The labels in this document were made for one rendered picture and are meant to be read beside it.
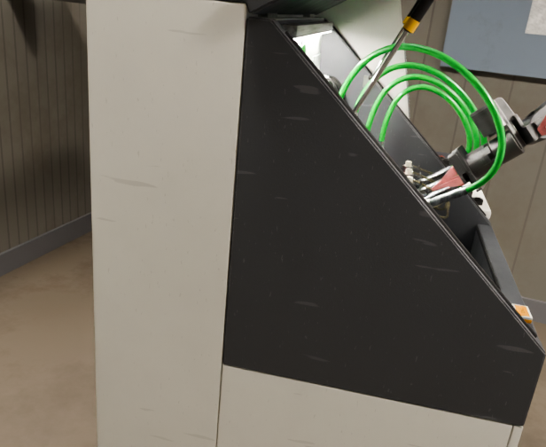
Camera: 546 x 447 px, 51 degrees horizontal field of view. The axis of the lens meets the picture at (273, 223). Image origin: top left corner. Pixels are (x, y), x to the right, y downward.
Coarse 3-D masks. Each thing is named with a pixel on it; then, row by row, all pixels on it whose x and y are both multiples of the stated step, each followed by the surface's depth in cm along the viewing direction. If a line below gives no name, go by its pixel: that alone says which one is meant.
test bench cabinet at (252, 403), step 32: (224, 384) 115; (256, 384) 114; (288, 384) 112; (320, 384) 111; (224, 416) 118; (256, 416) 116; (288, 416) 115; (320, 416) 113; (352, 416) 112; (384, 416) 110; (416, 416) 108; (448, 416) 107
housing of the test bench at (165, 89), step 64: (128, 0) 93; (192, 0) 91; (128, 64) 97; (192, 64) 94; (128, 128) 101; (192, 128) 98; (128, 192) 105; (192, 192) 102; (128, 256) 110; (192, 256) 107; (128, 320) 115; (192, 320) 112; (128, 384) 121; (192, 384) 117
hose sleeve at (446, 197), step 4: (460, 188) 115; (464, 188) 114; (448, 192) 116; (452, 192) 116; (456, 192) 115; (460, 192) 114; (464, 192) 114; (436, 196) 118; (440, 196) 117; (444, 196) 117; (448, 196) 116; (452, 196) 116; (456, 196) 115; (460, 196) 115; (432, 200) 118; (436, 200) 118; (440, 200) 117; (444, 200) 117; (448, 200) 117; (432, 204) 118; (436, 204) 118
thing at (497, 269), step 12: (480, 228) 156; (492, 228) 157; (480, 240) 149; (492, 240) 148; (480, 252) 148; (492, 252) 141; (480, 264) 146; (492, 264) 134; (504, 264) 134; (492, 276) 129; (504, 276) 128; (504, 288) 122; (516, 288) 122; (516, 300) 117; (528, 324) 108
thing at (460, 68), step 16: (384, 48) 116; (400, 48) 114; (416, 48) 112; (432, 48) 111; (448, 64) 110; (352, 80) 122; (480, 96) 108; (496, 112) 107; (496, 128) 108; (496, 160) 109
